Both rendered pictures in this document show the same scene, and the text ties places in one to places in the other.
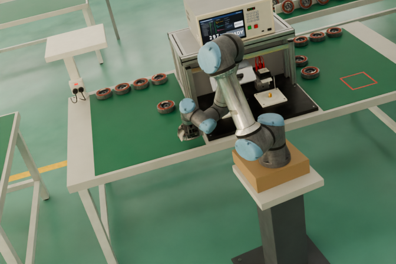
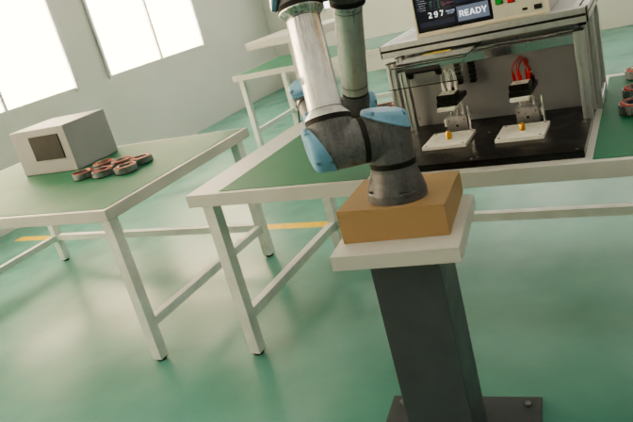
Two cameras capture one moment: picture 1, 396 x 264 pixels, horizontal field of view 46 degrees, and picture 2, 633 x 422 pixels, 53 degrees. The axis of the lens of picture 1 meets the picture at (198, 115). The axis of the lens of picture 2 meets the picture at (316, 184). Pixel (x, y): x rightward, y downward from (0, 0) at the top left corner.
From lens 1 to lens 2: 1.42 m
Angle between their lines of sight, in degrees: 37
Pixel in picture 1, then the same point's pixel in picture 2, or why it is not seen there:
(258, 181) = (341, 219)
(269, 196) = (351, 251)
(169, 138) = not seen: hidden behind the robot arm
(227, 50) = not seen: outside the picture
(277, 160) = (383, 191)
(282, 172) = (388, 215)
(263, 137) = (340, 131)
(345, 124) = not seen: outside the picture
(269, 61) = (559, 78)
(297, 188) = (401, 251)
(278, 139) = (381, 148)
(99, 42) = not seen: hidden behind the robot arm
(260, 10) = not seen: outside the picture
